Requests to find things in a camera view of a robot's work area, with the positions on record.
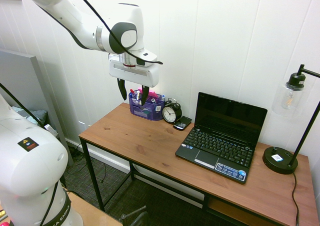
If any black mobile phone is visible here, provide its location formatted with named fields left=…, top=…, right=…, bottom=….
left=172, top=116, right=193, bottom=131

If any black alarm clock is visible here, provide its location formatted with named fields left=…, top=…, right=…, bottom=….
left=161, top=98, right=182, bottom=124

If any grey panel board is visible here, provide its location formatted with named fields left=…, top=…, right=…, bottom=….
left=0, top=48, right=75, bottom=167

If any silver glittery box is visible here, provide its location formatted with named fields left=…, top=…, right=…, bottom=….
left=44, top=124, right=60, bottom=138

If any black desk lamp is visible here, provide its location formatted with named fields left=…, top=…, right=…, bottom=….
left=262, top=64, right=320, bottom=175

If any purple mesh desk organizer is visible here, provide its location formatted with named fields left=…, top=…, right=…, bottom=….
left=128, top=88, right=166, bottom=122

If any teal pillow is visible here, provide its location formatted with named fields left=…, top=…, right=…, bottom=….
left=10, top=105, right=49, bottom=127

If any black lamp power cable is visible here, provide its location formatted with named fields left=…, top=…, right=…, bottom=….
left=290, top=172, right=302, bottom=226

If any wooden under-desk shelf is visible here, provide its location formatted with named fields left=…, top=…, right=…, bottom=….
left=207, top=198, right=277, bottom=226

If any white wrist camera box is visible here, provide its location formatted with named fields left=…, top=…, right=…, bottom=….
left=134, top=49, right=158, bottom=68

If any black metal clamp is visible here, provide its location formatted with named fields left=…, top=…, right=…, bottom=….
left=119, top=205, right=149, bottom=226

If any light wooden robot platform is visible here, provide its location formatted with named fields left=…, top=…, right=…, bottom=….
left=65, top=192, right=124, bottom=226

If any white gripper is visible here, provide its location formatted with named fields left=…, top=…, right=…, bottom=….
left=107, top=59, right=160, bottom=106

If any black floor cable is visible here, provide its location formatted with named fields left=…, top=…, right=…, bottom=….
left=65, top=142, right=109, bottom=185

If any black laptop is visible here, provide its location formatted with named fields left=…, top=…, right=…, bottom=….
left=174, top=92, right=269, bottom=185

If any wooden desk with black frame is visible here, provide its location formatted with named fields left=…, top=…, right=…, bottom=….
left=78, top=133, right=281, bottom=226

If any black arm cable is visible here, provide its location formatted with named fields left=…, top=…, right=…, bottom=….
left=69, top=0, right=164, bottom=65

